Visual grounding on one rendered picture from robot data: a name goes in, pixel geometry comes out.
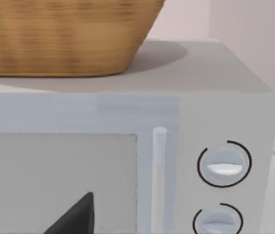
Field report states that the pale microwave knob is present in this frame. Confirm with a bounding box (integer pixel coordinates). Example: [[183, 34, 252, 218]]
[[206, 146, 247, 183], [199, 208, 239, 234]]

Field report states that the pale microwave oven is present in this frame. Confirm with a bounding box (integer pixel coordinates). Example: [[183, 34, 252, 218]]
[[0, 38, 275, 234]]

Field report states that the pale microwave door handle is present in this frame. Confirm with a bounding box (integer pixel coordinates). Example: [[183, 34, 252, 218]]
[[152, 126, 167, 234]]

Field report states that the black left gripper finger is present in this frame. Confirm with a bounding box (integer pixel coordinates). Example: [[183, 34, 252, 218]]
[[42, 192, 95, 234]]

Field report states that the pale blue microwave door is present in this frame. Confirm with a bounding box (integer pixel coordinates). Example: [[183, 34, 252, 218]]
[[0, 95, 181, 234]]

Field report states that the woven wicker basket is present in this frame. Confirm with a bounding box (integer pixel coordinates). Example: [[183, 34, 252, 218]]
[[0, 0, 165, 78]]

